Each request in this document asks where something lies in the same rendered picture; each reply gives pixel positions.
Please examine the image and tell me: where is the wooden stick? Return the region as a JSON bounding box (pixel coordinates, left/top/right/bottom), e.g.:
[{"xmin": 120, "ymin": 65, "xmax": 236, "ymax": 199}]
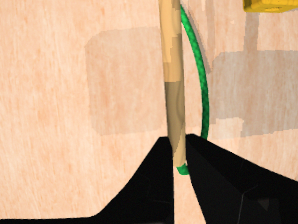
[{"xmin": 158, "ymin": 0, "xmax": 210, "ymax": 176}]

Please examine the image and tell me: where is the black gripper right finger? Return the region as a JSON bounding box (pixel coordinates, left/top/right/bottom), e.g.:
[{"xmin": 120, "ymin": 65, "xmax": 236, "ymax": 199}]
[{"xmin": 185, "ymin": 133, "xmax": 298, "ymax": 224}]

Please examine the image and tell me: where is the yellow square block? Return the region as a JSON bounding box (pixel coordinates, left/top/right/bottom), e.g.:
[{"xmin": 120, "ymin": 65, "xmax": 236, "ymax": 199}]
[{"xmin": 242, "ymin": 0, "xmax": 298, "ymax": 14}]

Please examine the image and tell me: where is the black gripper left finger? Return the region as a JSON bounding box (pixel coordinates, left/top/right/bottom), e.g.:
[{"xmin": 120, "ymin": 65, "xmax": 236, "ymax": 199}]
[{"xmin": 0, "ymin": 136, "xmax": 176, "ymax": 224}]

